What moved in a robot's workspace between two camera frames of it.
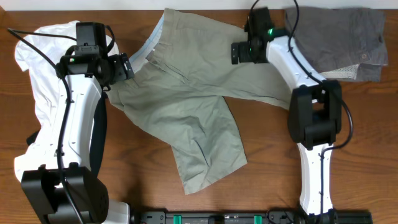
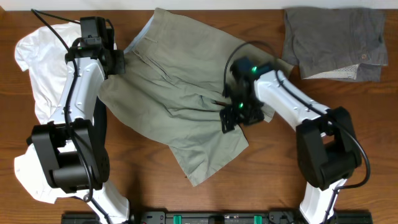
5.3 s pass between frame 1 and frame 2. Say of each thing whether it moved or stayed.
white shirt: stayed
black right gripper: moved
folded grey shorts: stayed
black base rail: stayed
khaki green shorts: moved
